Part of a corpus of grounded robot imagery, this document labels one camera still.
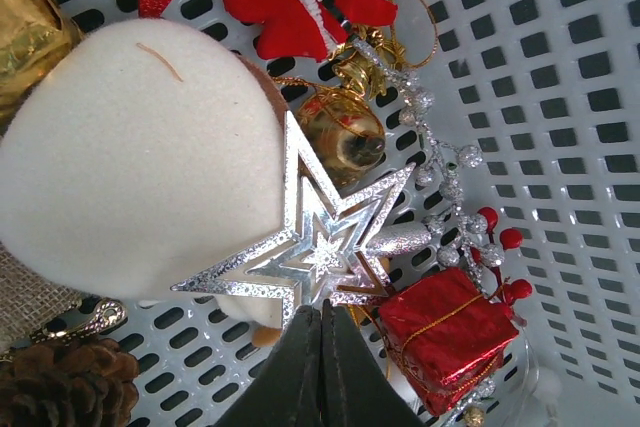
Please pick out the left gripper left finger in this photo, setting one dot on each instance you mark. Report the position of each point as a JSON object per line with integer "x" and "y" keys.
{"x": 285, "y": 392}

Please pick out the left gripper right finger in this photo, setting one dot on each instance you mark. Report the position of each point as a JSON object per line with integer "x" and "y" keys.
{"x": 353, "y": 390}

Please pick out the silver star topper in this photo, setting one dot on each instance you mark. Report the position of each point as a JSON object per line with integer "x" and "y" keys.
{"x": 321, "y": 253}

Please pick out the white plastic basket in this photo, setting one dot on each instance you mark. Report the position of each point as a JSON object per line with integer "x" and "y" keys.
{"x": 548, "y": 90}

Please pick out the red gift box ornament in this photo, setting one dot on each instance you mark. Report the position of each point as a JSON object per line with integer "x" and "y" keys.
{"x": 445, "y": 337}

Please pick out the red berry sprig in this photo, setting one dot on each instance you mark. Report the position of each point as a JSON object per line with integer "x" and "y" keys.
{"x": 505, "y": 257}

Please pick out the silver berry sprig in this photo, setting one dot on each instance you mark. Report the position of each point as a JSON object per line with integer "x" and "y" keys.
{"x": 442, "y": 167}

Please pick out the brown pine cone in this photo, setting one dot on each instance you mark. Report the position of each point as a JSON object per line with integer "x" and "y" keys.
{"x": 83, "y": 383}

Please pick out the gold bell ornament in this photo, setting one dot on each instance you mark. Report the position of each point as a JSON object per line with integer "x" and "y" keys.
{"x": 346, "y": 136}

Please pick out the burlap fabric ornament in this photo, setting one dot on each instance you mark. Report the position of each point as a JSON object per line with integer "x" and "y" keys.
{"x": 29, "y": 301}

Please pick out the gold foil gift box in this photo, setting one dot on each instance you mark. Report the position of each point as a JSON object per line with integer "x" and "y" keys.
{"x": 35, "y": 37}

